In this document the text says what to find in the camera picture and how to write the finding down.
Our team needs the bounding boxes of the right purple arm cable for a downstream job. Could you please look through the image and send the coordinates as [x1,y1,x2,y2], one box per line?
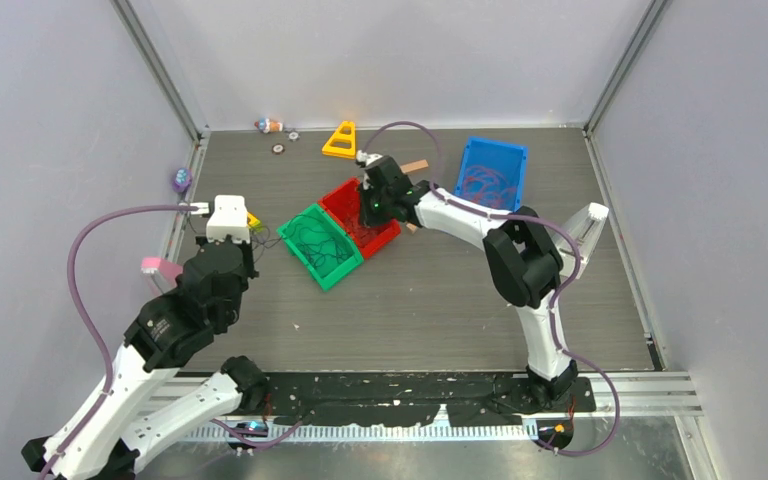
[360,120,622,458]

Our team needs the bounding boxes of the small figurine toy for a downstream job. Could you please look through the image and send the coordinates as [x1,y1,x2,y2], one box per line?
[253,117,284,134]

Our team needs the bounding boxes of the yellow triangle block far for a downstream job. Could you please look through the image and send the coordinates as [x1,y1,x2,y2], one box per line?
[321,121,357,161]

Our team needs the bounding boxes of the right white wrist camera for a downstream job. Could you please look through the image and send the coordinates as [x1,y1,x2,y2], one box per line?
[355,150,384,169]

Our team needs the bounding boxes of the purple wire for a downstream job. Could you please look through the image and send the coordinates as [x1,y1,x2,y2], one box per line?
[248,225,286,261]

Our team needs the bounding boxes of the yellow triangle block near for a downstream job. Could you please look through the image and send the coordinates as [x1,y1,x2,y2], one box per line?
[247,212,263,231]

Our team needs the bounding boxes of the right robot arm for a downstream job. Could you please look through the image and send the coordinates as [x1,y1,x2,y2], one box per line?
[355,152,578,411]

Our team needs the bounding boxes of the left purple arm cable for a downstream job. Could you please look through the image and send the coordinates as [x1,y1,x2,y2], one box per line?
[38,204,312,480]

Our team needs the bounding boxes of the green plastic bin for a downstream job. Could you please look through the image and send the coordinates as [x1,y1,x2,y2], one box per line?
[277,204,363,291]

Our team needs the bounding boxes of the blue plastic bin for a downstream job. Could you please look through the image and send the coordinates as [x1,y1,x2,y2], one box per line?
[455,136,529,211]

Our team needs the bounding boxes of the red plastic bin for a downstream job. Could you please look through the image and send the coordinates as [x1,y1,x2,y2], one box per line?
[318,178,401,260]

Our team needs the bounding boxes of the yellow triangle block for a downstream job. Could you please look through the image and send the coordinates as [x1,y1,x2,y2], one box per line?
[247,212,263,231]
[321,121,357,161]

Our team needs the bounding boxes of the purple round toy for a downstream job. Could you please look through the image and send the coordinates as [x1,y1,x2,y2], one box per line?
[172,168,193,194]

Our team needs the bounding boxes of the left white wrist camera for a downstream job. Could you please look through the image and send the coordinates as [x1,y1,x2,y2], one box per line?
[190,195,251,245]

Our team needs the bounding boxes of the orange wire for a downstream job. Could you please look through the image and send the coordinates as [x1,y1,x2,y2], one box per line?
[464,164,518,203]
[463,162,519,207]

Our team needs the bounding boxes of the white tape dispenser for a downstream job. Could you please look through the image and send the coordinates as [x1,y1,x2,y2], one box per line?
[562,202,610,264]

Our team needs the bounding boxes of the wooden block far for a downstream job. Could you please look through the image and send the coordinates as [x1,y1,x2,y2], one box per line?
[400,159,429,174]

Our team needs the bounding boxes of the pink tape dispenser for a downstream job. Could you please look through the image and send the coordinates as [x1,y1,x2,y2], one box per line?
[140,257,183,295]

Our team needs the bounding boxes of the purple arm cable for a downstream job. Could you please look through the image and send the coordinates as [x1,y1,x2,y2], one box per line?
[38,204,312,480]
[360,120,622,458]

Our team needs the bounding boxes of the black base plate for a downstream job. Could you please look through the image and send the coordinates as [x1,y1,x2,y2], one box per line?
[234,372,596,427]

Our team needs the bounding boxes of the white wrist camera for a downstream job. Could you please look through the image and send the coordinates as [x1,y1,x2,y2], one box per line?
[190,195,251,245]
[355,150,384,169]

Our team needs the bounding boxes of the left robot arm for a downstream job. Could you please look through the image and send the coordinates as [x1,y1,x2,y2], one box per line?
[21,239,268,479]

